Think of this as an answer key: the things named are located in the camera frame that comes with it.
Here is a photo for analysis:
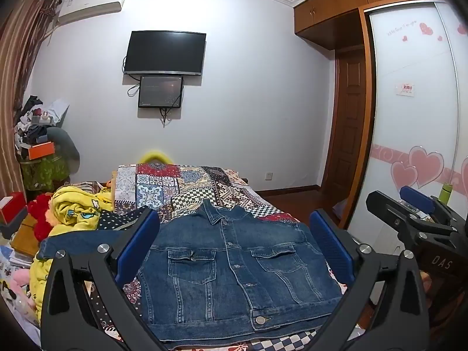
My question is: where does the wooden overhead cabinet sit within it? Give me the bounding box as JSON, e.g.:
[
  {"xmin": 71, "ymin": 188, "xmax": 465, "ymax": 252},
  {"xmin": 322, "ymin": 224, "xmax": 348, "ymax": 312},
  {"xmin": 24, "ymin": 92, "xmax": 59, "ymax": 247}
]
[{"xmin": 293, "ymin": 0, "xmax": 445, "ymax": 50}]

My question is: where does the navy dotted cloth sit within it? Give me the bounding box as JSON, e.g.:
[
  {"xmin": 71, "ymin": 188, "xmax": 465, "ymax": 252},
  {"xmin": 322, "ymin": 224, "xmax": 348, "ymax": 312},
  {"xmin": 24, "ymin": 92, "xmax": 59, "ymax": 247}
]
[{"xmin": 96, "ymin": 209, "xmax": 147, "ymax": 232}]

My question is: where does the patchwork printed bedsheet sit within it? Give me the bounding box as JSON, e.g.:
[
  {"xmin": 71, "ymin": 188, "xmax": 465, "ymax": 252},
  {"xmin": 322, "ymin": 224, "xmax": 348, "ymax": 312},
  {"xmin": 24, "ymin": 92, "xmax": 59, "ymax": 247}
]
[{"xmin": 82, "ymin": 163, "xmax": 366, "ymax": 351}]

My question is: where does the small black wall monitor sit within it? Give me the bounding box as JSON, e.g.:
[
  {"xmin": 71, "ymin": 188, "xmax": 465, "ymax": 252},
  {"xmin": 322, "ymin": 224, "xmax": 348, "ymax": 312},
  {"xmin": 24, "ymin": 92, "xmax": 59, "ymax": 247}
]
[{"xmin": 138, "ymin": 75, "xmax": 184, "ymax": 109}]

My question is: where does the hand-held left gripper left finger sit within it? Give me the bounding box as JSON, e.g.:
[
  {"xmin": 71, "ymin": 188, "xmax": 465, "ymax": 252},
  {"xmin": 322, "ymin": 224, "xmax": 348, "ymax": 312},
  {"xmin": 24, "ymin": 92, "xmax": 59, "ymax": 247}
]
[{"xmin": 40, "ymin": 208, "xmax": 165, "ymax": 351}]

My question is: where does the yellow pillow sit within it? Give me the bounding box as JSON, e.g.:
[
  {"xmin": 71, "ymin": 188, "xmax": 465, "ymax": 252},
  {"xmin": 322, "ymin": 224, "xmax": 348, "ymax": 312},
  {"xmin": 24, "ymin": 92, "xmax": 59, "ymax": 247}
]
[{"xmin": 138, "ymin": 149, "xmax": 175, "ymax": 165}]

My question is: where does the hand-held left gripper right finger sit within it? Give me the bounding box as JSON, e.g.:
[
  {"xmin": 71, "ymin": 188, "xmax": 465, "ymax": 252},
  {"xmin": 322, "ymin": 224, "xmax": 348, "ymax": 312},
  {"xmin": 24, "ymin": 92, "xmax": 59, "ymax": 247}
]
[{"xmin": 309, "ymin": 210, "xmax": 430, "ymax": 351}]

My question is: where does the pile of clutter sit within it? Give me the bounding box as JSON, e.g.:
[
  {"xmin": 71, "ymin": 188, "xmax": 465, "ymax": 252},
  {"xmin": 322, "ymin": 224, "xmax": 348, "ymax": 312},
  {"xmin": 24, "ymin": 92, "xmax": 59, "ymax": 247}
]
[{"xmin": 14, "ymin": 95, "xmax": 70, "ymax": 154}]

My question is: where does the red box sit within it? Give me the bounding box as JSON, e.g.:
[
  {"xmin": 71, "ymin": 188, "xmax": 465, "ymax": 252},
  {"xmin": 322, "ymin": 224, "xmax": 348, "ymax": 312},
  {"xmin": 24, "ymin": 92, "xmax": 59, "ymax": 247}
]
[{"xmin": 0, "ymin": 192, "xmax": 27, "ymax": 224}]

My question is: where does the orange box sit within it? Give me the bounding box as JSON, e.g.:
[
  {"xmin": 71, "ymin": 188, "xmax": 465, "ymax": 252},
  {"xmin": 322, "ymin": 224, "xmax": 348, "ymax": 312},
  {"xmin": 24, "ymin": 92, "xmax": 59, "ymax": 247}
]
[{"xmin": 27, "ymin": 141, "xmax": 56, "ymax": 161}]

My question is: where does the white air conditioner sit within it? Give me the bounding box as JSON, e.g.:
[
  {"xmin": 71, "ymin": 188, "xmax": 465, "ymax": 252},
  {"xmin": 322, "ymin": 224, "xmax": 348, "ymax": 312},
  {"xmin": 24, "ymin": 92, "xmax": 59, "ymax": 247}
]
[{"xmin": 56, "ymin": 0, "xmax": 128, "ymax": 27}]

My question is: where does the blue denim jacket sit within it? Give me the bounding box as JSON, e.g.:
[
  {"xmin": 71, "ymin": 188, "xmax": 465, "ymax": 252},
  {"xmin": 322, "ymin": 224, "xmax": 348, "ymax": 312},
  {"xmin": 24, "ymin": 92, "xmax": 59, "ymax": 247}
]
[{"xmin": 38, "ymin": 200, "xmax": 344, "ymax": 350}]

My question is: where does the brown striped curtain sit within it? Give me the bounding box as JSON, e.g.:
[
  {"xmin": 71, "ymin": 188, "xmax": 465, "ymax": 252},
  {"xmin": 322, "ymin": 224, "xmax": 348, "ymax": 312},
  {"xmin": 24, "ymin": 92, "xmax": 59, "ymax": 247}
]
[{"xmin": 0, "ymin": 0, "xmax": 61, "ymax": 191}]

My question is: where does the green patterned cloth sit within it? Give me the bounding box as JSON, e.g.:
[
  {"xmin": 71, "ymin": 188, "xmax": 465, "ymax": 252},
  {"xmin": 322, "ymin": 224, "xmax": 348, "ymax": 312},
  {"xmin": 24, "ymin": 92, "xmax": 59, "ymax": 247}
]
[{"xmin": 20, "ymin": 154, "xmax": 71, "ymax": 191}]

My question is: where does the pink plush toy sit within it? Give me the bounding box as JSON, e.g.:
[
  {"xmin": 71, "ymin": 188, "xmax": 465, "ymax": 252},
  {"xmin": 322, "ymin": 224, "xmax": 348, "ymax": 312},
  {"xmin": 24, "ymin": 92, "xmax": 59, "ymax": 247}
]
[{"xmin": 0, "ymin": 270, "xmax": 37, "ymax": 311}]

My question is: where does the brown wooden door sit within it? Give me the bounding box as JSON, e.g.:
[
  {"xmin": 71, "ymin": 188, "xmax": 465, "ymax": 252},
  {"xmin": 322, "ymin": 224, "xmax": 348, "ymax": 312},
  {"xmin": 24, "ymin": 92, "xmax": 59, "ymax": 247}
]
[{"xmin": 321, "ymin": 49, "xmax": 371, "ymax": 223}]

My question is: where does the yellow cartoon blanket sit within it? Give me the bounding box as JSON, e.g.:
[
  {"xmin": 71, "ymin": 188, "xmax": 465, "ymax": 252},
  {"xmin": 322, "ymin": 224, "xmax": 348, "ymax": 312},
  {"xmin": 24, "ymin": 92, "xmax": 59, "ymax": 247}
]
[{"xmin": 29, "ymin": 186, "xmax": 114, "ymax": 315}]

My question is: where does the light blue cloth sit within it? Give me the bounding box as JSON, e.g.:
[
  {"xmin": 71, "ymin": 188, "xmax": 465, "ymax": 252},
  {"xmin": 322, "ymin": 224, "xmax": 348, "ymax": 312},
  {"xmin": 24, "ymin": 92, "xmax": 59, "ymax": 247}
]
[{"xmin": 332, "ymin": 199, "xmax": 354, "ymax": 228}]

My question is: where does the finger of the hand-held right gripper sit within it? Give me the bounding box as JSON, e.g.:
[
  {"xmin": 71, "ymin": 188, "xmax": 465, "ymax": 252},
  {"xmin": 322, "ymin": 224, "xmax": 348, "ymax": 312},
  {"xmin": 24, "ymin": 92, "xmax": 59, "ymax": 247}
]
[
  {"xmin": 400, "ymin": 186, "xmax": 467, "ymax": 227},
  {"xmin": 366, "ymin": 190, "xmax": 456, "ymax": 240}
]

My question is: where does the black wall television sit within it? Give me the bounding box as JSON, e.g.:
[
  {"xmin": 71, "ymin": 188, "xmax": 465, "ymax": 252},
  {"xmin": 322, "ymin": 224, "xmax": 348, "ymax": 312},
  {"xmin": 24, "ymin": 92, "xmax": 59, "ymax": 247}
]
[{"xmin": 123, "ymin": 31, "xmax": 206, "ymax": 77}]

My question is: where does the brown cardboard box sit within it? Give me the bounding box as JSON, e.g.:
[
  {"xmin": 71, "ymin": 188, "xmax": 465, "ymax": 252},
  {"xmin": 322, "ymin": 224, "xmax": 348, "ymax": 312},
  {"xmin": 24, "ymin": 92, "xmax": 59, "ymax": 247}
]
[{"xmin": 10, "ymin": 214, "xmax": 43, "ymax": 257}]

